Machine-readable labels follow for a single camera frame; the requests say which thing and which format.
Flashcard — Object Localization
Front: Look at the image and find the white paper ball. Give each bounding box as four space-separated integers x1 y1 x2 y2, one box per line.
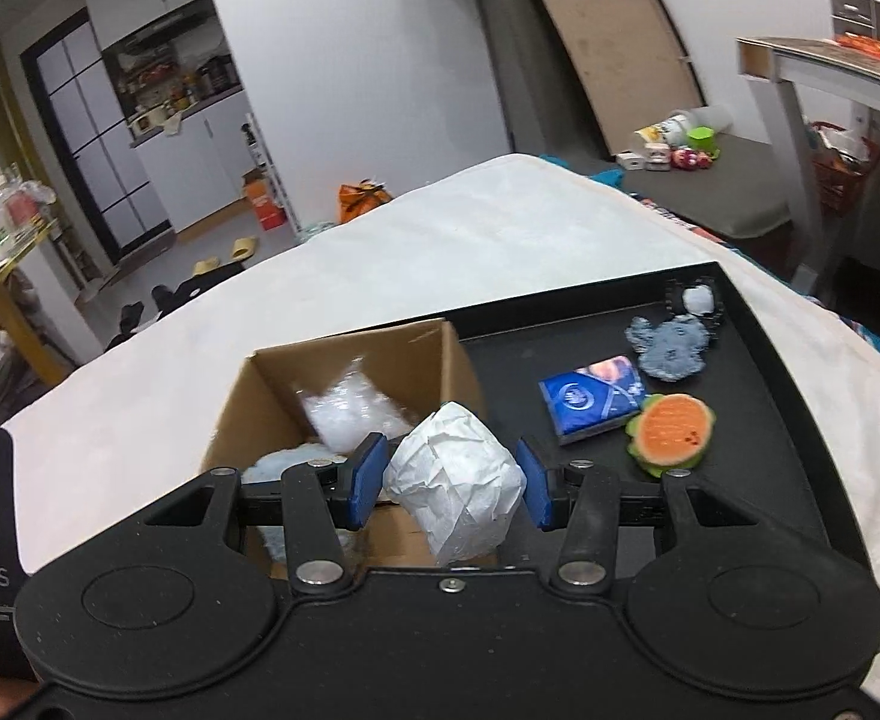
383 401 526 566

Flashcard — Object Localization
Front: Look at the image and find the grey fluffy plush toy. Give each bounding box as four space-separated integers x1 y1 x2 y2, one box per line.
241 442 346 564

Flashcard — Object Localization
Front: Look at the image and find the blue tissue pack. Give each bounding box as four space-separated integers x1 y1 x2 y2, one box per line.
539 356 648 445

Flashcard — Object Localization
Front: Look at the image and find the burger plush toy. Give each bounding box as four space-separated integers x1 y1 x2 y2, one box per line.
625 394 716 478

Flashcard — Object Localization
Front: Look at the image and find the grey crochet coaster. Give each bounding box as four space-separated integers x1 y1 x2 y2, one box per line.
625 316 710 383

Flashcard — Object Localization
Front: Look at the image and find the black lace white pouch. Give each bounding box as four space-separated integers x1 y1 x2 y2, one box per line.
666 277 725 335

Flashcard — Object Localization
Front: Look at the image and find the clear bag of white beads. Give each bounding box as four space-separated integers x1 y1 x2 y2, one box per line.
296 358 412 455

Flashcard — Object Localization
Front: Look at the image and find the brown cardboard box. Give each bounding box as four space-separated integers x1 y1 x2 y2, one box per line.
199 317 498 579

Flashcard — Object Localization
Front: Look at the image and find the black shallow tray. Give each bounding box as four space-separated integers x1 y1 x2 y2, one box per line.
446 265 869 564

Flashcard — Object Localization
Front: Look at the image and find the yellow slipper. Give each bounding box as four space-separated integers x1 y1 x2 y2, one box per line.
193 257 220 277
230 236 259 262

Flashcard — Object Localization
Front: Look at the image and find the orange bag on floor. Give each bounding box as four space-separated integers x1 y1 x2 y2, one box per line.
337 179 392 224

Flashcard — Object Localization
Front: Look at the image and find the orange cardboard box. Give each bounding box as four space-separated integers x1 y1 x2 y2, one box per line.
243 169 287 231

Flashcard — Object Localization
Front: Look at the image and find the white kitchen cabinet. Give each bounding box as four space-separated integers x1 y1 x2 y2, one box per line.
134 91 254 232

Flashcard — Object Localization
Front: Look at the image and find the grey bench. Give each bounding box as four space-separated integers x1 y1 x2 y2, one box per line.
622 135 791 239

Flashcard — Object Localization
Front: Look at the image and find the green small container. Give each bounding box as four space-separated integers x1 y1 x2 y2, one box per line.
687 125 719 160

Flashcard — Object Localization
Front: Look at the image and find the yellow side table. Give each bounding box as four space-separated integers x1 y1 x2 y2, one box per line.
0 223 67 387

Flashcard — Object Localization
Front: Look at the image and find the glass jar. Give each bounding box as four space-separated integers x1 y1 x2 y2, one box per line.
0 166 56 239

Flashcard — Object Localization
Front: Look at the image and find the red basket under desk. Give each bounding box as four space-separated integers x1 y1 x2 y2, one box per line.
807 121 880 218

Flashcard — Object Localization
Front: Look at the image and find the large framed cork board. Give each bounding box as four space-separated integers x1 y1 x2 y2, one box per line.
534 0 707 158

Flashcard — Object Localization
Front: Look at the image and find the white desk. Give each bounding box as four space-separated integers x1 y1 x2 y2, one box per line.
736 37 880 294

